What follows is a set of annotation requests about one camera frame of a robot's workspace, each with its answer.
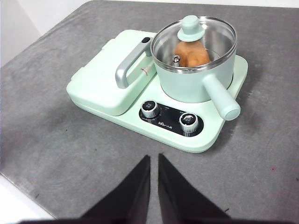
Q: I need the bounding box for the mint green pot with handle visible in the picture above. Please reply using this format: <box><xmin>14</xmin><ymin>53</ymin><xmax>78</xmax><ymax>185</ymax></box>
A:
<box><xmin>151</xmin><ymin>16</ymin><xmax>242</xmax><ymax>121</ymax></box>

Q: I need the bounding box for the mint green griddle lid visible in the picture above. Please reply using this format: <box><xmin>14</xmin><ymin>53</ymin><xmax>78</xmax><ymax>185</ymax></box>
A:
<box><xmin>66</xmin><ymin>29</ymin><xmax>160</xmax><ymax>117</ymax></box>

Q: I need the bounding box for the silver control knob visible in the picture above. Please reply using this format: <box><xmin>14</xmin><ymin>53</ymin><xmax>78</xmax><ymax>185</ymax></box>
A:
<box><xmin>140</xmin><ymin>100</ymin><xmax>160</xmax><ymax>119</ymax></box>
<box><xmin>179</xmin><ymin>112</ymin><xmax>199</xmax><ymax>133</ymax></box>

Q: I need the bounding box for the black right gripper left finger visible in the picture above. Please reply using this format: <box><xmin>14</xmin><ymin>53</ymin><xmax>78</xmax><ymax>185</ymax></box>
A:
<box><xmin>81</xmin><ymin>155</ymin><xmax>151</xmax><ymax>224</ymax></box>

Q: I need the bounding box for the glass lid with green knob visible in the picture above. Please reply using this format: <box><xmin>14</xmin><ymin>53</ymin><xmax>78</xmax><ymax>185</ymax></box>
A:
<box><xmin>151</xmin><ymin>14</ymin><xmax>237</xmax><ymax>71</ymax></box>

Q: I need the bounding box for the mint green breakfast machine base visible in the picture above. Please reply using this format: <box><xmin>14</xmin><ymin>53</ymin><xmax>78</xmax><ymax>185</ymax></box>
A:
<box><xmin>66</xmin><ymin>29</ymin><xmax>249</xmax><ymax>154</ymax></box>

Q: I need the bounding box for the brown potato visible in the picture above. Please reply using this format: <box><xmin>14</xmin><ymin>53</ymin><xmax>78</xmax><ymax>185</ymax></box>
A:
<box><xmin>173</xmin><ymin>39</ymin><xmax>210</xmax><ymax>67</ymax></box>

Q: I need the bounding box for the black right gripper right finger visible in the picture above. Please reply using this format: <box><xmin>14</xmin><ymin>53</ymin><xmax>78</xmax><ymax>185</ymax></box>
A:
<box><xmin>158</xmin><ymin>153</ymin><xmax>235</xmax><ymax>224</ymax></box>

